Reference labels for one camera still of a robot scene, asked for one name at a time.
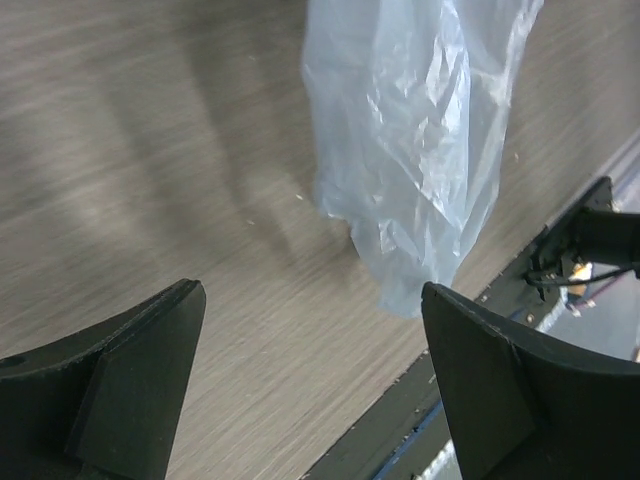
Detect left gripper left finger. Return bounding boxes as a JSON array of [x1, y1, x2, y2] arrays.
[[1, 279, 206, 479]]

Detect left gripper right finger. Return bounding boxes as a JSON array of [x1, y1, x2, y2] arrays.
[[422, 283, 639, 479]]

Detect blue plastic bag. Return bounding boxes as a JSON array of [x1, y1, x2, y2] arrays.
[[302, 1, 541, 318]]

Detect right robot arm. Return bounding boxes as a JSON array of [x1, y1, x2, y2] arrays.
[[524, 207, 639, 289]]

